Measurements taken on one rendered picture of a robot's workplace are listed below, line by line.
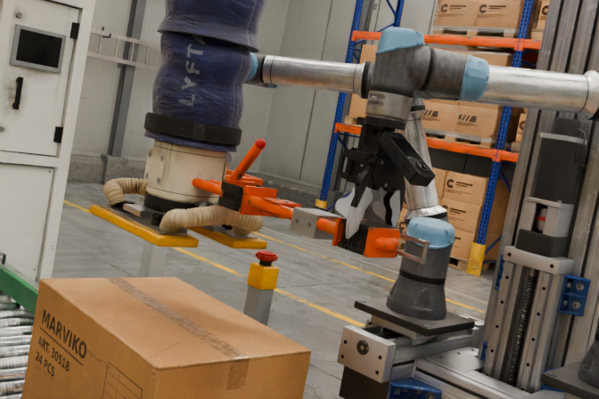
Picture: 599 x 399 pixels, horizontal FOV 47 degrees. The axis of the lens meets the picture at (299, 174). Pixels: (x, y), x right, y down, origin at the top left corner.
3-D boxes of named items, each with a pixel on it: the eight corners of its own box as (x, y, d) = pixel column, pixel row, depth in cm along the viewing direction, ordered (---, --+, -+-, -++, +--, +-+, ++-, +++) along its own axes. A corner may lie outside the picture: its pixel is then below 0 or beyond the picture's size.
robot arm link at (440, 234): (397, 271, 170) (407, 217, 169) (402, 263, 183) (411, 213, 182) (446, 281, 167) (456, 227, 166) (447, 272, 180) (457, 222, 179)
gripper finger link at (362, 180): (359, 213, 117) (381, 169, 119) (366, 215, 116) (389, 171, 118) (343, 201, 114) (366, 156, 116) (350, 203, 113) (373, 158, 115)
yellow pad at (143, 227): (87, 212, 167) (91, 191, 167) (126, 214, 174) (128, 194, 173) (157, 247, 142) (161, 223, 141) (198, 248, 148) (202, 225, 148)
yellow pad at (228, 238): (157, 215, 180) (160, 197, 179) (190, 217, 186) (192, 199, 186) (232, 248, 154) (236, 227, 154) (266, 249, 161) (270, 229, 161)
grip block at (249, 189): (215, 206, 145) (219, 178, 144) (251, 208, 151) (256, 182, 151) (238, 214, 138) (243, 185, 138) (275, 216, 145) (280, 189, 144)
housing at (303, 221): (287, 230, 129) (291, 207, 129) (314, 232, 134) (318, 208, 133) (312, 239, 124) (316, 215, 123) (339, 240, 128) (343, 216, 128)
